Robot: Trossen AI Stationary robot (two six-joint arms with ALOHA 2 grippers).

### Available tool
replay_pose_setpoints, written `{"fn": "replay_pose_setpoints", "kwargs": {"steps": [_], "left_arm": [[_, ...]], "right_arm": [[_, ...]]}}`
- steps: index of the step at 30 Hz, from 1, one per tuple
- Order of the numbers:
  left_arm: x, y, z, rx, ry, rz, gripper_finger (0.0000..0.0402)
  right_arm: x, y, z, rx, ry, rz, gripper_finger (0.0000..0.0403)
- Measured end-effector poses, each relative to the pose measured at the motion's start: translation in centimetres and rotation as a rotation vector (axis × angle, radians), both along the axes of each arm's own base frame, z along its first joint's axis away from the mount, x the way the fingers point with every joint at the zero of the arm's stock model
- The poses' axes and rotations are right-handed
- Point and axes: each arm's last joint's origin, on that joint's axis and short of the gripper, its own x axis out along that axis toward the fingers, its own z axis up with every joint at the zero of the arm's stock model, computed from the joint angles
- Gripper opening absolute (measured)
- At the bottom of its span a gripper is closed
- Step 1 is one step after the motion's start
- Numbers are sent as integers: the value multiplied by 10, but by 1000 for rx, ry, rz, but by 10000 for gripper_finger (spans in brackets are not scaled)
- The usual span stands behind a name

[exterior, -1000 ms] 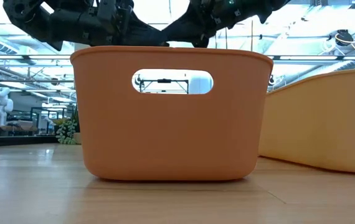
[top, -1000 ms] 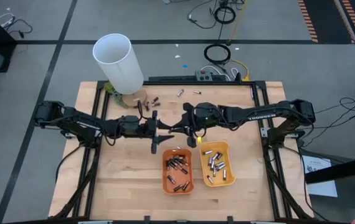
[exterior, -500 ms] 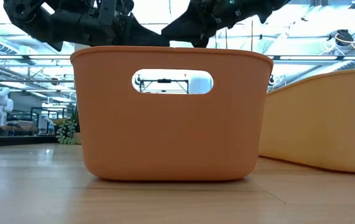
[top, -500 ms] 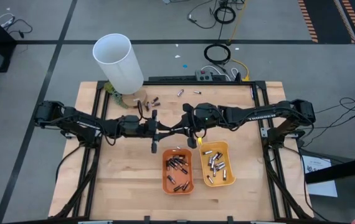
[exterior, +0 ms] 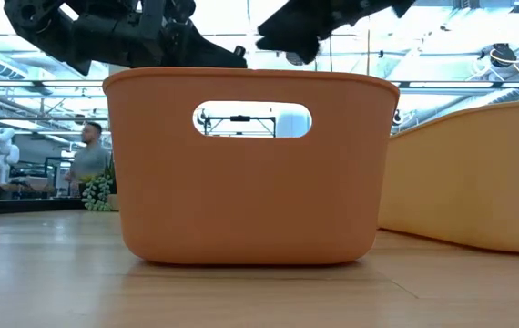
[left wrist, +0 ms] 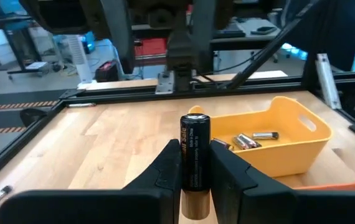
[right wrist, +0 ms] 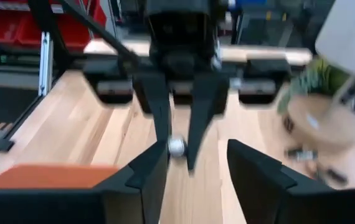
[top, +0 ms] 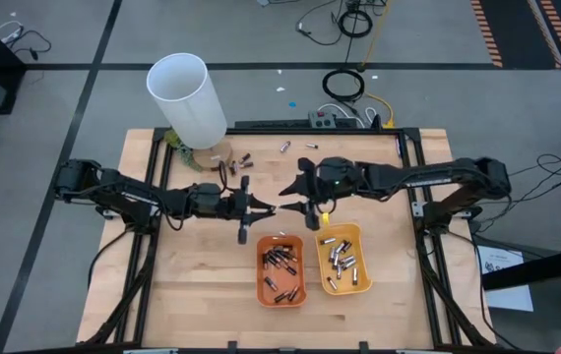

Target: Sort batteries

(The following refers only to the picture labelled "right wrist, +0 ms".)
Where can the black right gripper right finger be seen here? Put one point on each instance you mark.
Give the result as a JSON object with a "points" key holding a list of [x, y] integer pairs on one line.
{"points": [[289, 205]]}

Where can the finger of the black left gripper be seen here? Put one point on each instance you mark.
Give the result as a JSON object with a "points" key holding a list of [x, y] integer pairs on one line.
{"points": [[207, 99], [155, 99]]}

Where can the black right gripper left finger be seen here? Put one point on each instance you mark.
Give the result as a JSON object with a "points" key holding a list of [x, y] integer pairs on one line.
{"points": [[71, 205]]}

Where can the orange plastic bin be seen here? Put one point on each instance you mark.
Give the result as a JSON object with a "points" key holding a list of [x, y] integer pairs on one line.
{"points": [[53, 175]]}

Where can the black and copper battery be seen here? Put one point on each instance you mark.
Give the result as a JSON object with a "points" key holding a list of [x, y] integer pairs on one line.
{"points": [[302, 154], [176, 146]]}

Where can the dark background equipment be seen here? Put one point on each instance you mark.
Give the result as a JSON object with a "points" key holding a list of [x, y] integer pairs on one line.
{"points": [[274, 21]]}

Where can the red storage bin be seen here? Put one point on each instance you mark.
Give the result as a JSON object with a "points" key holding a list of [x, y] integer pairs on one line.
{"points": [[81, 31], [9, 29]]}

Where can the white cylindrical tube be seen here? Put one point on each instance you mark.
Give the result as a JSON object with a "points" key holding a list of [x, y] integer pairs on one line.
{"points": [[348, 37]]}

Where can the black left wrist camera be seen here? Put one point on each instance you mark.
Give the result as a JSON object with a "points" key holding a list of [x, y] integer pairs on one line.
{"points": [[180, 28]]}

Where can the silver aluminium post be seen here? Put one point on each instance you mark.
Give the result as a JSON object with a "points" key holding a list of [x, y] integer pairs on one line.
{"points": [[45, 62]]}

